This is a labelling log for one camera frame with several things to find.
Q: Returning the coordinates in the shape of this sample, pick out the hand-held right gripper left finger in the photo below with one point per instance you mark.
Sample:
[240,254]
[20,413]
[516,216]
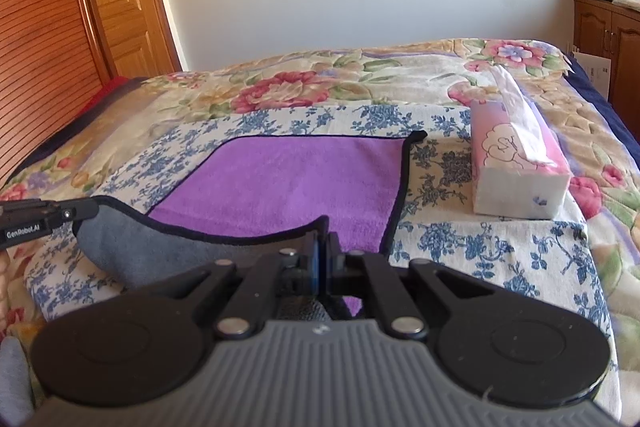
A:
[313,268]

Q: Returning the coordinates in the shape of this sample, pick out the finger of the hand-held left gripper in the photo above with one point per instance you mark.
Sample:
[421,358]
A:
[75,210]

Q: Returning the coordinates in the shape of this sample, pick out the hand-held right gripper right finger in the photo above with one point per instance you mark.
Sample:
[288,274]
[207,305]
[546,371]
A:
[332,268]

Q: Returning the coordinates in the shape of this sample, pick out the purple and grey towel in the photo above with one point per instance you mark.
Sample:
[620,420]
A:
[280,187]

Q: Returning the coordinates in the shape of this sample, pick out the blue floral white sheet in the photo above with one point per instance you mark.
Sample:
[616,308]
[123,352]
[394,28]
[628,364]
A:
[450,247]

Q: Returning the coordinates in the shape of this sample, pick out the red cloth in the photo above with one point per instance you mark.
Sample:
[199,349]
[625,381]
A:
[107,94]

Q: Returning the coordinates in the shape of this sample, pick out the grey cloth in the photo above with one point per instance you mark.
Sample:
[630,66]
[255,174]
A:
[15,382]

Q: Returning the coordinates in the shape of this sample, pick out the floral quilted bedspread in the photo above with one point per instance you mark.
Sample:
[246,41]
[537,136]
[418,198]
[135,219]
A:
[350,72]

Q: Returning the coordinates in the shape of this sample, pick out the pink and white tissue pack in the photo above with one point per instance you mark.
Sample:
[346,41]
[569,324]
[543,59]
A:
[515,167]

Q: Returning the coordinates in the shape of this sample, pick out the navy blue bed sheet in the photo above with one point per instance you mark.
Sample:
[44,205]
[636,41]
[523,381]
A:
[617,117]

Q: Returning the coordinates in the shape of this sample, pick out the white cardboard box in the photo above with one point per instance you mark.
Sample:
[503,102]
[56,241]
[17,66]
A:
[595,69]

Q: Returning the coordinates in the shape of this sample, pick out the wooden cabinet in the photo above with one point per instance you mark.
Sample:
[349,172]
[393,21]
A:
[607,29]

